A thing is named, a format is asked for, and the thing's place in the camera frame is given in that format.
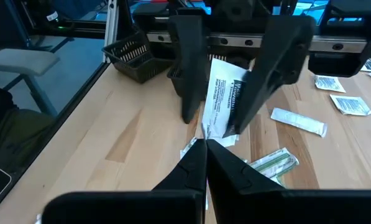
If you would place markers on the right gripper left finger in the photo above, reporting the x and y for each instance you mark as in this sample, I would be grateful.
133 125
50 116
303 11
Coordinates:
172 202

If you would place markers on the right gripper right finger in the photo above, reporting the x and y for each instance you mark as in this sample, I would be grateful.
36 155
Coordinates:
253 202

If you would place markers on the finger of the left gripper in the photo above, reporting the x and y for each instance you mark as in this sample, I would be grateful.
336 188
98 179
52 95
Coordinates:
275 62
193 68

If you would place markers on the white towelette packet dark band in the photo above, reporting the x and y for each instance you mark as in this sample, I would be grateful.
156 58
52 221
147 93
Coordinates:
217 93

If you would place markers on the green striped bandage wrapper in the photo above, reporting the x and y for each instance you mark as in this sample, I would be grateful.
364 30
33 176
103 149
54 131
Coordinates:
189 147
275 163

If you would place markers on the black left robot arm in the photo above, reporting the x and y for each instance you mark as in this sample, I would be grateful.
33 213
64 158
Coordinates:
40 14

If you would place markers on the grey stool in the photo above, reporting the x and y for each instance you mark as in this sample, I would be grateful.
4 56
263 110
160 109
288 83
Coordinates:
20 60

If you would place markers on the person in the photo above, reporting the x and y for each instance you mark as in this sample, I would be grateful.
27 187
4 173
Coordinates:
14 130

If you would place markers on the silver aluminium post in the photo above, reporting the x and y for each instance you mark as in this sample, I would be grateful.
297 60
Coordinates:
111 31

